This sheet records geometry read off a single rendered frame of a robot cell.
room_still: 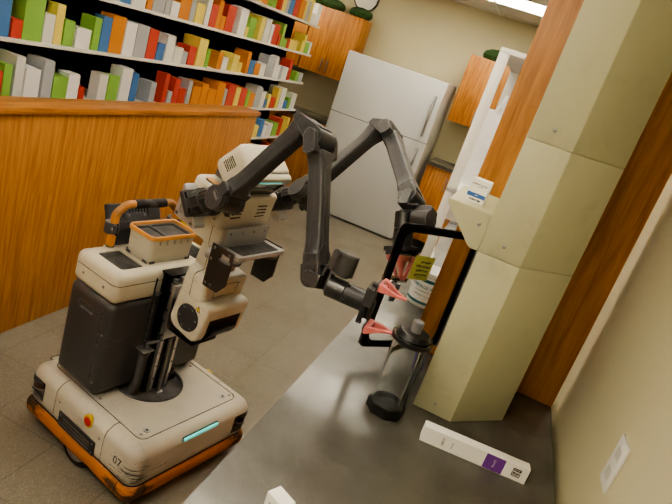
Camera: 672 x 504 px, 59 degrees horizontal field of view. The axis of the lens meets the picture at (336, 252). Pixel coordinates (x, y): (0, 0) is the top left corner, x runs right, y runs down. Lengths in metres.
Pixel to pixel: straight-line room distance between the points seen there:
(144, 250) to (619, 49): 1.68
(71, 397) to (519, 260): 1.74
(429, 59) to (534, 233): 5.77
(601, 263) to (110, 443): 1.77
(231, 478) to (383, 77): 5.67
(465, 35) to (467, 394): 5.82
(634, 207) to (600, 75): 0.53
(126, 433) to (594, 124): 1.82
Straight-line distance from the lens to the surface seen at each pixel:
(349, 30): 7.09
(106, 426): 2.39
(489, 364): 1.65
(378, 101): 6.58
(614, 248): 1.91
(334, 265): 1.51
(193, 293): 2.15
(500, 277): 1.54
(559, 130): 1.49
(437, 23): 7.21
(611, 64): 1.50
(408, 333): 1.48
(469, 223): 1.51
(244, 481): 1.25
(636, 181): 1.88
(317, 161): 1.61
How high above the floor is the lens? 1.76
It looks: 18 degrees down
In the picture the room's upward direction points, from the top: 19 degrees clockwise
